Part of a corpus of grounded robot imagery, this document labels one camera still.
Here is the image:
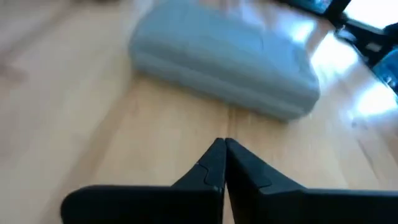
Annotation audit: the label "grey plastic tool case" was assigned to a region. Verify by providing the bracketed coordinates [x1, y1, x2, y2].
[128, 0, 322, 121]

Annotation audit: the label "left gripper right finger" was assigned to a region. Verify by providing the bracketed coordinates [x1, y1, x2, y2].
[226, 139, 398, 224]

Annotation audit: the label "blue-grey panel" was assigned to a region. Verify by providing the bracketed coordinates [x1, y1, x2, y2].
[371, 46, 398, 97]

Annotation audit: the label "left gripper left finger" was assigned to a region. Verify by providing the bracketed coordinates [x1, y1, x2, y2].
[60, 138, 227, 224]

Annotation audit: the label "black metal table frame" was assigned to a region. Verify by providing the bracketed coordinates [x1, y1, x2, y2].
[276, 0, 398, 68]

